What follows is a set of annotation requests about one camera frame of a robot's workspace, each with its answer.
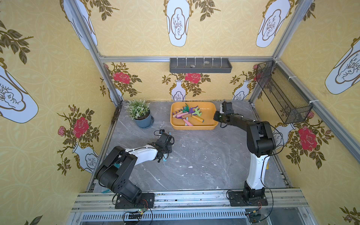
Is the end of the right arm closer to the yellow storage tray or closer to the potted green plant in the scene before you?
the yellow storage tray

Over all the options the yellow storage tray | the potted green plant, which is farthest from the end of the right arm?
the potted green plant

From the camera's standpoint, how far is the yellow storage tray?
3.31 feet
